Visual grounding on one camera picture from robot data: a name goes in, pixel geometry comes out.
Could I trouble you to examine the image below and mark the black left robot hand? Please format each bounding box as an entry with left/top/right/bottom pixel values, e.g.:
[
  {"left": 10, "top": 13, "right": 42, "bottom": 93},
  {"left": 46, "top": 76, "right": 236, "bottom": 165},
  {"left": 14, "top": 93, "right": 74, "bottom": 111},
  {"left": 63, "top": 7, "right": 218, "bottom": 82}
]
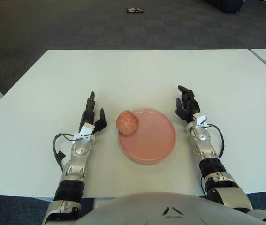
[{"left": 73, "top": 90, "right": 109, "bottom": 142}]

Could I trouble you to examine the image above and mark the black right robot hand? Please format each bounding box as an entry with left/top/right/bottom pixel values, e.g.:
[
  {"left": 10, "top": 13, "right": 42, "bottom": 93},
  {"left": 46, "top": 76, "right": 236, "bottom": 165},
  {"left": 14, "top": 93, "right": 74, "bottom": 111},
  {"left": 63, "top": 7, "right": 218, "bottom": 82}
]
[{"left": 175, "top": 85, "right": 209, "bottom": 129}]

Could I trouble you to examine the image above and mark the red yellow apple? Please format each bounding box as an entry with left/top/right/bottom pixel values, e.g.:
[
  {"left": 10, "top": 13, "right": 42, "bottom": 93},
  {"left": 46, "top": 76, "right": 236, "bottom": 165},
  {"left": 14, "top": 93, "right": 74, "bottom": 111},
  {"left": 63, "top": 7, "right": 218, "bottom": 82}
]
[{"left": 115, "top": 110, "right": 140, "bottom": 136}]

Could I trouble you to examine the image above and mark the pink round plate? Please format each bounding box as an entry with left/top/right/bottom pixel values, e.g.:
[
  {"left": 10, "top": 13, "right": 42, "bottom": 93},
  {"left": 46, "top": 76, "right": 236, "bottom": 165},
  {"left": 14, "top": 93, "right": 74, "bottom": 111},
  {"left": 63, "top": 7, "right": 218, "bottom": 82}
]
[{"left": 118, "top": 107, "right": 177, "bottom": 165}]

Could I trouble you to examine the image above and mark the grey robot torso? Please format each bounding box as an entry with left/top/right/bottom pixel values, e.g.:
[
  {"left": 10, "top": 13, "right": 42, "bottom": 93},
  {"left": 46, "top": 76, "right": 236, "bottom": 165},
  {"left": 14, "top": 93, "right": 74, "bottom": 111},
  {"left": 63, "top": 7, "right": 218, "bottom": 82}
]
[{"left": 70, "top": 191, "right": 265, "bottom": 225}]

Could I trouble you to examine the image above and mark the dark blue bulky object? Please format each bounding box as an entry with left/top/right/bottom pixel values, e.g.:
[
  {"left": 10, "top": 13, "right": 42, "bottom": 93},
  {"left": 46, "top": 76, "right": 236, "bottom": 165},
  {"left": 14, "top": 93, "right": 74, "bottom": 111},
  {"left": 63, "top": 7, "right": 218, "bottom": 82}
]
[{"left": 204, "top": 0, "right": 245, "bottom": 14}]

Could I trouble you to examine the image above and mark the small dark floor object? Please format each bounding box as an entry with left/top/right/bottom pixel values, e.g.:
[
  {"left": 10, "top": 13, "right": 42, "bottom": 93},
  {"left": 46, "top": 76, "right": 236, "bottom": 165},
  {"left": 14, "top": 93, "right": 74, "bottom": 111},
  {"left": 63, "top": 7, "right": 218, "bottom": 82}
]
[{"left": 126, "top": 7, "right": 144, "bottom": 14}]

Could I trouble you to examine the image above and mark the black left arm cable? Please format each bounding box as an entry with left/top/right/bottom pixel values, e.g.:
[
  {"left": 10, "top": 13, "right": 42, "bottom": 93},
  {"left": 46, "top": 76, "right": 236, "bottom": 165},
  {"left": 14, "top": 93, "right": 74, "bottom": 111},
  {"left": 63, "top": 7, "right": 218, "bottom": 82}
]
[{"left": 53, "top": 133, "right": 82, "bottom": 171}]

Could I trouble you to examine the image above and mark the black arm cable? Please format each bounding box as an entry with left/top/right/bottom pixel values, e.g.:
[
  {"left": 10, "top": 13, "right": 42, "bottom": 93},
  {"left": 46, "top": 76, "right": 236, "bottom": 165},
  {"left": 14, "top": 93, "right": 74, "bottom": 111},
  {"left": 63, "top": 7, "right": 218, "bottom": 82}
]
[
  {"left": 205, "top": 124, "right": 224, "bottom": 159},
  {"left": 53, "top": 133, "right": 82, "bottom": 171}
]

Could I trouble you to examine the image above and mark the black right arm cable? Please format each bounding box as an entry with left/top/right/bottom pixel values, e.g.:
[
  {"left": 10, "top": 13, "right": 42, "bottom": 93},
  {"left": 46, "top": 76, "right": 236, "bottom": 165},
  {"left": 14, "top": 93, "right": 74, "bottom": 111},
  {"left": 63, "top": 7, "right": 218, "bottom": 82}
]
[{"left": 205, "top": 124, "right": 224, "bottom": 159}]

